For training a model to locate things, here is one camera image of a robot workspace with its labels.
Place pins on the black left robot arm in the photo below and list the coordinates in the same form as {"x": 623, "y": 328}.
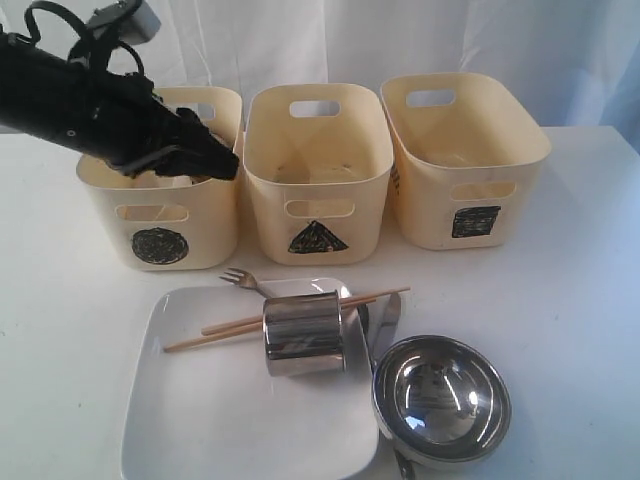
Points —
{"x": 41, "y": 94}

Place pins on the white square plate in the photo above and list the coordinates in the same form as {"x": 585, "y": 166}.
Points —
{"x": 216, "y": 413}

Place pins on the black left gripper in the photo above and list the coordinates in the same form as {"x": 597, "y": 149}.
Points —
{"x": 130, "y": 128}

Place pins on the wooden chopstick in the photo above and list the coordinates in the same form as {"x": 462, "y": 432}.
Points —
{"x": 346, "y": 302}
{"x": 201, "y": 340}

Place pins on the cream bin with circle mark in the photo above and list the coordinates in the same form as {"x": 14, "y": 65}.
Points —
{"x": 162, "y": 229}

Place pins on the white ceramic bowl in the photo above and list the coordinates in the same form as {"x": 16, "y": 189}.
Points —
{"x": 151, "y": 180}

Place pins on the cream bin with square mark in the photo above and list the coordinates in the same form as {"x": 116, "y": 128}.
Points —
{"x": 467, "y": 156}

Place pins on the small steel fork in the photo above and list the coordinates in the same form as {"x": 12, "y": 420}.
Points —
{"x": 243, "y": 279}

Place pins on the steel mug sideways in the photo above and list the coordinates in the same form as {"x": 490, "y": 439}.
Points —
{"x": 303, "y": 334}

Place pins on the steel spoon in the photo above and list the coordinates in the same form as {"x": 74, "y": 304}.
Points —
{"x": 406, "y": 470}

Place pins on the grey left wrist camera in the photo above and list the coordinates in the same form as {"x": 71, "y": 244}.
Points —
{"x": 131, "y": 21}

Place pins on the cream bin with triangle mark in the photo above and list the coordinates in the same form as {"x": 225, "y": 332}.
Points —
{"x": 317, "y": 161}

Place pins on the steel table knife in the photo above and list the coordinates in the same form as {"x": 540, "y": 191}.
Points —
{"x": 386, "y": 329}

